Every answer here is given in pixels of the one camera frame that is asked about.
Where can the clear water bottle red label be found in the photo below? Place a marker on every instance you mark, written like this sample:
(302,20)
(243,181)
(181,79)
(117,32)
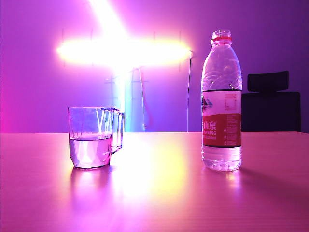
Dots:
(222,120)

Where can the clear faceted glass mug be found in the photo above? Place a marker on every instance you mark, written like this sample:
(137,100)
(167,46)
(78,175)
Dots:
(89,145)

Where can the bright LED light bar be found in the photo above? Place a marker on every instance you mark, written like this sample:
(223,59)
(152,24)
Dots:
(120,52)

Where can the black office chair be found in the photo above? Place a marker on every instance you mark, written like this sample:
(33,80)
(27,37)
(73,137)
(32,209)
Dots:
(270,111)

